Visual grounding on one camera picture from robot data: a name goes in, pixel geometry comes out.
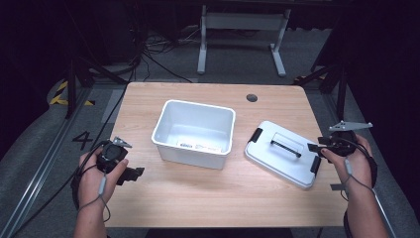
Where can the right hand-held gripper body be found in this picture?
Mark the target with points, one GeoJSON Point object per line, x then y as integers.
{"type": "Point", "coordinates": [343, 142]}

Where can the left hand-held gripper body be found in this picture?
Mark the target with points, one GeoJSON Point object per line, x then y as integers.
{"type": "Point", "coordinates": [111, 155]}

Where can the white plastic storage box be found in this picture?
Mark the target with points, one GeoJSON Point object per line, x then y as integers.
{"type": "Point", "coordinates": [194, 132]}

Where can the person's right hand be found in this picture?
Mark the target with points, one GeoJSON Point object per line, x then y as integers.
{"type": "Point", "coordinates": [358, 172]}

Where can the person's left hand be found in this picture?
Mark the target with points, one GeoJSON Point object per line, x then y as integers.
{"type": "Point", "coordinates": [90, 185]}

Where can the grey tape piece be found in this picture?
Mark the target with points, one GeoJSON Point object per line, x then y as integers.
{"type": "Point", "coordinates": [337, 186]}

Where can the black tripod stand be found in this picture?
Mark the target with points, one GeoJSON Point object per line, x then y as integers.
{"type": "Point", "coordinates": [79, 76]}
{"type": "Point", "coordinates": [332, 79]}

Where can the yellow and black floor tape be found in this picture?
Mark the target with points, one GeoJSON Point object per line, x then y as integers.
{"type": "Point", "coordinates": [57, 97]}

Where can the aluminium floor rail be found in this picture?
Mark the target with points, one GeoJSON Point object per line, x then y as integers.
{"type": "Point", "coordinates": [384, 214]}
{"type": "Point", "coordinates": [39, 172]}

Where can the grey metal table frame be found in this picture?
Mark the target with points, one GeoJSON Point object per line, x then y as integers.
{"type": "Point", "coordinates": [242, 23]}

